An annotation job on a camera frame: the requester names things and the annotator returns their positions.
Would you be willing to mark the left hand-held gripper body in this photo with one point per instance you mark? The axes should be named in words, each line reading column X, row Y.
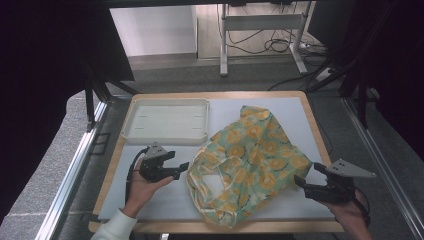
column 153, row 166

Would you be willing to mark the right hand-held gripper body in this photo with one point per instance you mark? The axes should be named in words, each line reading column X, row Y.
column 336, row 186

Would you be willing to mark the orange-print green cloth bag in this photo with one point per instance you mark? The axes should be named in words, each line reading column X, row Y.
column 253, row 150

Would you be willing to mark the person's left hand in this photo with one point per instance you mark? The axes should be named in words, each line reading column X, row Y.
column 143, row 191

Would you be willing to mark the person's right hand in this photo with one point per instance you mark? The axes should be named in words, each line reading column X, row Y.
column 355, row 220

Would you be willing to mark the white plastic tray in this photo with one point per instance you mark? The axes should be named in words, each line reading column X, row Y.
column 166, row 120

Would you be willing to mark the black metal stand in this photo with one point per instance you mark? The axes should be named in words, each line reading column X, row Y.
column 361, row 100
column 91, row 96

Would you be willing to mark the white power strip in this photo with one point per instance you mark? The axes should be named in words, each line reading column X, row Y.
column 325, row 74

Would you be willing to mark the black curtain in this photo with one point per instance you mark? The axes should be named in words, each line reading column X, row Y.
column 393, row 66
column 40, row 83

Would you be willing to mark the aluminium rail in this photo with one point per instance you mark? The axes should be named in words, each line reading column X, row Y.
column 71, row 173
column 383, row 163

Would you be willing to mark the white metal desk frame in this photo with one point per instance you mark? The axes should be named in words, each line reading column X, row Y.
column 263, row 22

